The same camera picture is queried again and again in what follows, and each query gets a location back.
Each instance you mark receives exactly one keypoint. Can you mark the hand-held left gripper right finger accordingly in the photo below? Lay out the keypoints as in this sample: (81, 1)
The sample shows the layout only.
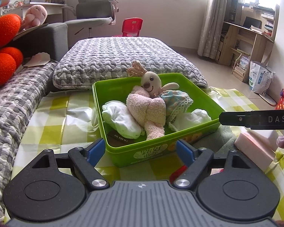
(183, 150)

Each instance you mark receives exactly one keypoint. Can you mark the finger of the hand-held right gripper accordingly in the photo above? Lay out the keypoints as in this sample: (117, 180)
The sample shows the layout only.
(234, 118)

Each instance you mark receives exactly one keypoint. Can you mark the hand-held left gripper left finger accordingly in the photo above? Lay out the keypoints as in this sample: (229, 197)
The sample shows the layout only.
(95, 150)

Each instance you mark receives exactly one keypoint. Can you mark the white plush with red hat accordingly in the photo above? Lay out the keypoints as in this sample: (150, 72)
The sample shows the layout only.
(178, 172)

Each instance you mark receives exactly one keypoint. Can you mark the brown pouch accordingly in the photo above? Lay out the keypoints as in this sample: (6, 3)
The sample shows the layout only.
(118, 139)

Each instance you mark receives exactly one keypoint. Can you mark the green plastic bin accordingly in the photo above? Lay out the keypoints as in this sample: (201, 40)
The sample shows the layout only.
(156, 151)

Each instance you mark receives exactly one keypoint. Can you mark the white soft cloth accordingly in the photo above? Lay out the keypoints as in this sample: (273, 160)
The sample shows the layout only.
(194, 119)
(120, 120)

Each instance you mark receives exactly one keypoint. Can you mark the pink fluffy plush toy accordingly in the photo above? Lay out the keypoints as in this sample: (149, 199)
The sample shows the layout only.
(149, 108)

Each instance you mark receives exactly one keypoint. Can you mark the beige rabbit doll blue dress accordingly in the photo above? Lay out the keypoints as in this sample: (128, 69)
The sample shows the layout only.
(150, 80)

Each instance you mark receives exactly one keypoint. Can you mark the light green towel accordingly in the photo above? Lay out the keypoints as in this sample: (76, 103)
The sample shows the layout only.
(224, 134)

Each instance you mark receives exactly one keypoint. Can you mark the pink box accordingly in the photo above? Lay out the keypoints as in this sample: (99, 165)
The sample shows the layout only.
(253, 146)

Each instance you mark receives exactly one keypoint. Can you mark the white paper bag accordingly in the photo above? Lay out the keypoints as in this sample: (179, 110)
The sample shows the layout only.
(260, 78)

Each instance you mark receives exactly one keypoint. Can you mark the green yellow checked tablecloth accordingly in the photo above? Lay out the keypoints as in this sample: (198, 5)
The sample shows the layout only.
(52, 127)

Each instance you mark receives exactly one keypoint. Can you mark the wooden shelf desk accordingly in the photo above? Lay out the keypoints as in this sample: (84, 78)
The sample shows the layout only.
(232, 47)

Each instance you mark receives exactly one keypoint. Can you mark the grey quilted cushion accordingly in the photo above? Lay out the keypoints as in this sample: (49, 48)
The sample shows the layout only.
(123, 56)

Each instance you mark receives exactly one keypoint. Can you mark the black laptop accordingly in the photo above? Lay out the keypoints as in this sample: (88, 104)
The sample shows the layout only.
(252, 22)

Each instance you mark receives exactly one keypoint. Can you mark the grey curtain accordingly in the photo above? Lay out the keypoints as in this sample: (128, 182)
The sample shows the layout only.
(215, 19)

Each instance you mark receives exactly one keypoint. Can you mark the white crumpled paper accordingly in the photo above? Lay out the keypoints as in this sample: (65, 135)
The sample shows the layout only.
(37, 60)

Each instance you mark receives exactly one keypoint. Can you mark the grey sofa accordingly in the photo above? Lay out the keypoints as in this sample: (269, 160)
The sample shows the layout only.
(54, 40)

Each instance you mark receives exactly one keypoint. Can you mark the orange carrot plush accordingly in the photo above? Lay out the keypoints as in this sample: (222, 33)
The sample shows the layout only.
(4, 61)

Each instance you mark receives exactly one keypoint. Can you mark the red plastic chair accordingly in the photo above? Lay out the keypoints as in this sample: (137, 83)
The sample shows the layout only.
(132, 26)

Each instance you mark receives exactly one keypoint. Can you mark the cardboard sheet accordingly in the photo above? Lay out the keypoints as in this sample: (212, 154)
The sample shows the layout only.
(30, 32)

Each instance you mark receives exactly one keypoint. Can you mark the grey office chair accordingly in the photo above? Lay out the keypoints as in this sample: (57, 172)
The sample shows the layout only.
(94, 9)

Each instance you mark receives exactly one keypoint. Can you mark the pink plush animal toy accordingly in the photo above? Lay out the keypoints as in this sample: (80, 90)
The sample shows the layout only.
(35, 14)

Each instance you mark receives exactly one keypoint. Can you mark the white desk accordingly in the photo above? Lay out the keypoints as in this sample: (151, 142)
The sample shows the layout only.
(52, 6)

